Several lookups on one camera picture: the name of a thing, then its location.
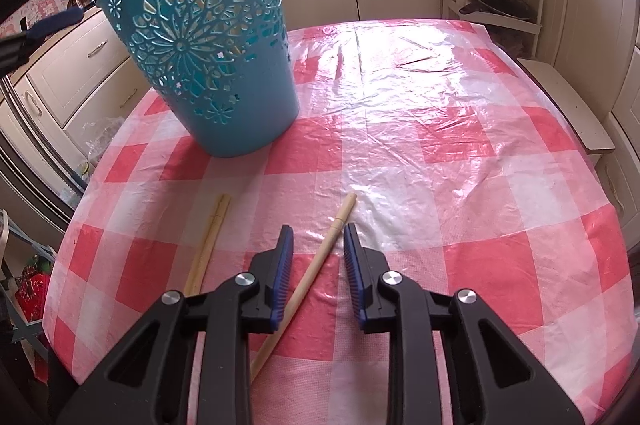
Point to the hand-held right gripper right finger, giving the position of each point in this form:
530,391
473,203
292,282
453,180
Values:
351,265

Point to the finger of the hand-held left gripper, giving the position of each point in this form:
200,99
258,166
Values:
45,27

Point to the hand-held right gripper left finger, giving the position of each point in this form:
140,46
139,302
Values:
286,265

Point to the long bamboo chopstick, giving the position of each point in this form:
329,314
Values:
323,250
202,255
210,255

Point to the blue perforated plastic basket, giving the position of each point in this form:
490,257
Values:
240,115

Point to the cream cabinets with drawers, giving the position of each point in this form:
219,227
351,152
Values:
75,70

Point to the red white checked tablecloth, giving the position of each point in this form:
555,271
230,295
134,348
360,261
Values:
450,205

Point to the clear plastic bag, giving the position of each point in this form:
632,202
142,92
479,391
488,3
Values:
100,140

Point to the red floral bag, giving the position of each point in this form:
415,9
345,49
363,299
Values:
32,290

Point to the beige bench seat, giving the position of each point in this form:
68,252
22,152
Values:
565,100

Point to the dark pan with lid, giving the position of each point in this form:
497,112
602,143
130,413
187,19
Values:
500,5

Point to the cream tall cabinets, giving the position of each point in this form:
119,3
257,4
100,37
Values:
590,15

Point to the blue folding frame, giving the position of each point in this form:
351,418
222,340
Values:
30,241

